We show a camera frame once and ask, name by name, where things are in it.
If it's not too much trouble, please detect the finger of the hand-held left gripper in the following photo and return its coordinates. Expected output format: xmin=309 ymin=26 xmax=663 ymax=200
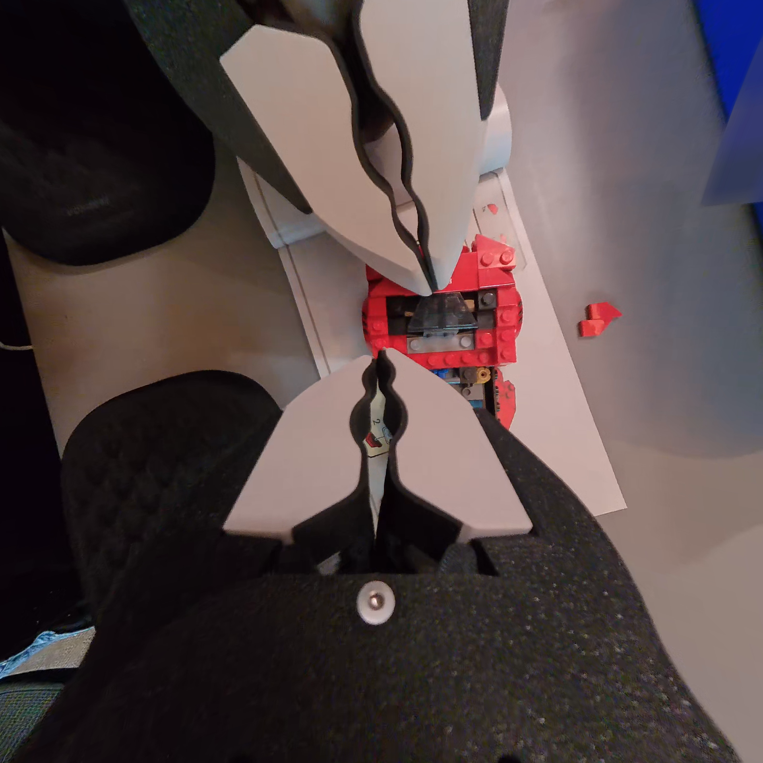
xmin=356 ymin=0 xmax=485 ymax=293
xmin=219 ymin=24 xmax=435 ymax=297

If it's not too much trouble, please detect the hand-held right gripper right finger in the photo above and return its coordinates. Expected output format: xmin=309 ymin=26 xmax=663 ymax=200
xmin=377 ymin=348 xmax=534 ymax=564

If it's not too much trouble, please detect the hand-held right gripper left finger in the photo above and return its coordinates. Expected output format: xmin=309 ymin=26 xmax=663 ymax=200
xmin=221 ymin=354 xmax=380 ymax=565

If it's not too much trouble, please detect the red lego car body section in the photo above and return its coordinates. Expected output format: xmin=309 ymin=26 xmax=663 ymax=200
xmin=360 ymin=234 xmax=524 ymax=430

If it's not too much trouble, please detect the blue plastic bin with divider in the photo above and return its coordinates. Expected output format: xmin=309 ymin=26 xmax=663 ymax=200
xmin=694 ymin=0 xmax=763 ymax=239

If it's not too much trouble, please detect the angled red lego piece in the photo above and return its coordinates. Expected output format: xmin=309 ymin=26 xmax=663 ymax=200
xmin=577 ymin=302 xmax=623 ymax=337

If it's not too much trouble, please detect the white instruction booklet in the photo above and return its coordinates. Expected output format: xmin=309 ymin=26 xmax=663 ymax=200
xmin=237 ymin=83 xmax=628 ymax=519

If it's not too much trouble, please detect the black mesh chair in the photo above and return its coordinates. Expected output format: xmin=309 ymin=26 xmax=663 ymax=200
xmin=0 ymin=682 xmax=63 ymax=763

